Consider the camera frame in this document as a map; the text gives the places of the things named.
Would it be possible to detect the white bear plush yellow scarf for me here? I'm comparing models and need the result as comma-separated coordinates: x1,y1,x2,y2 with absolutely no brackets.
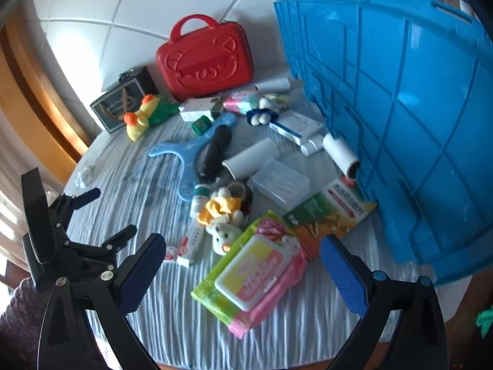
197,186,248,256

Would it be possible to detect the yellow green duck plush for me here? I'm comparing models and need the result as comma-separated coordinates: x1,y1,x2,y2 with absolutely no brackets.
123,94,180,142

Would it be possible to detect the green pink wet wipes pack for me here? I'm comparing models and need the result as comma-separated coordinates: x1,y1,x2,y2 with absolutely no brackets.
191,211,308,339

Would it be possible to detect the large white paper roll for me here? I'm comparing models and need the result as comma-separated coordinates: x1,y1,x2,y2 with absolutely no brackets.
222,138,280,180

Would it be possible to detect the clear plastic box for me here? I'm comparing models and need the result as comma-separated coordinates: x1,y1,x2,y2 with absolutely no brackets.
247,160,310,211

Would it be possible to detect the white green patch box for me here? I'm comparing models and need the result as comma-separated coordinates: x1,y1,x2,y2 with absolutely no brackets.
180,96,224,122

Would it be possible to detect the crumpled white tissue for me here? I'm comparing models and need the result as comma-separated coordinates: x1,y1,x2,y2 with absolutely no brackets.
75,165,95,190

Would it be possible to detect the red white ointment box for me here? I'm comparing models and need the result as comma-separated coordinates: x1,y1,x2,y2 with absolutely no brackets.
164,221,206,268

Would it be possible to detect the white green medicine bottle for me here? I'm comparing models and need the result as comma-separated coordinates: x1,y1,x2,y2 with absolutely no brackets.
190,184,211,218

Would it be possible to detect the blue boomerang toy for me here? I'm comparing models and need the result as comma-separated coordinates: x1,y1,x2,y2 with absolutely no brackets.
148,112,237,201

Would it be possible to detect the black glasses case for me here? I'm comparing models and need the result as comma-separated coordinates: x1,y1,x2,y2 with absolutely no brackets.
197,125,232,182

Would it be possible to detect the black tape roll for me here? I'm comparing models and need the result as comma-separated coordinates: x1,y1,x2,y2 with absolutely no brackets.
227,180,253,216

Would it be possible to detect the striped table cloth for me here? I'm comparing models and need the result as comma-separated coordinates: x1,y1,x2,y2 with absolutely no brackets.
63,69,475,368

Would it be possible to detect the dark gift box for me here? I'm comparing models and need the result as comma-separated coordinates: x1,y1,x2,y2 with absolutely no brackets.
90,66,159,134

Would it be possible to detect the small green jar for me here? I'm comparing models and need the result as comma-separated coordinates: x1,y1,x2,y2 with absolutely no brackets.
191,115,212,136

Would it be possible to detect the green orange medicine box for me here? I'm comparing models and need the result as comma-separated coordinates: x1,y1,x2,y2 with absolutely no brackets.
283,176,377,260

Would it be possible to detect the red bear hard case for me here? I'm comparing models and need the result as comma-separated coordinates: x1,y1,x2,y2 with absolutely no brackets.
156,14,254,102

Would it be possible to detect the pastel tissue pack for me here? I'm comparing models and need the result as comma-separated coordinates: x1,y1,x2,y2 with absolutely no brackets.
223,90,260,115

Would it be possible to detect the blue dress small doll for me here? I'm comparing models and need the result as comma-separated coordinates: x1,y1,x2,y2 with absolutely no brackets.
246,97,280,126

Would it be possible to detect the white lint roller refill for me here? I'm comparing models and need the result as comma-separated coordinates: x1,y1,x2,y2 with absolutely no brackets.
323,133,360,180

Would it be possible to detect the white blue medicine box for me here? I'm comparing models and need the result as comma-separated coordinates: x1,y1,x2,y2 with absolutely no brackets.
268,110,324,146

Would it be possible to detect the small white bottle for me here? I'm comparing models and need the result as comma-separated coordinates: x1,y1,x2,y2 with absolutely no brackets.
300,134,324,157

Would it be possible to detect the white paper roll far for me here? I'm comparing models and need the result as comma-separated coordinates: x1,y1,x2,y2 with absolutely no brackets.
254,77,291,94

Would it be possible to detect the blue plastic storage crate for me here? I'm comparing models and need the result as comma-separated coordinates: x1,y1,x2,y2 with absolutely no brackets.
274,0,492,284

